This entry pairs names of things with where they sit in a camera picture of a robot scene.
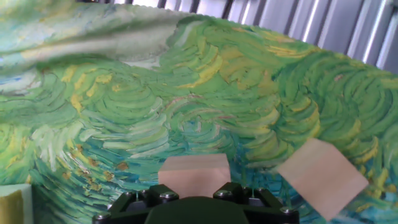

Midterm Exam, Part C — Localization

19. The large wooden cube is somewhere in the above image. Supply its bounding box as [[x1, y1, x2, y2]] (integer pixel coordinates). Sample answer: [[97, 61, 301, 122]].
[[275, 138, 370, 222], [157, 152, 232, 199]]

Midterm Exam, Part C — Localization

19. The green blue painted cloth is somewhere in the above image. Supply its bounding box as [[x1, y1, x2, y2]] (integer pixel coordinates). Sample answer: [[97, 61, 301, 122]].
[[0, 0, 398, 224]]

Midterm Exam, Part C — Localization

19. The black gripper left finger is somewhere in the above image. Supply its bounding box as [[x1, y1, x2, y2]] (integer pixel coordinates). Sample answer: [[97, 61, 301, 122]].
[[92, 184, 180, 224]]

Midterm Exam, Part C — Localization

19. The gold tissue pack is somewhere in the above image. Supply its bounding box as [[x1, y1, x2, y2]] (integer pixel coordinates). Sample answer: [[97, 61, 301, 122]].
[[0, 183, 34, 224]]

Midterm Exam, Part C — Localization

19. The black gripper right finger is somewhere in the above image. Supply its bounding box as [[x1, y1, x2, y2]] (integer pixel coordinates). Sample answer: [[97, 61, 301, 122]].
[[213, 182, 300, 224]]

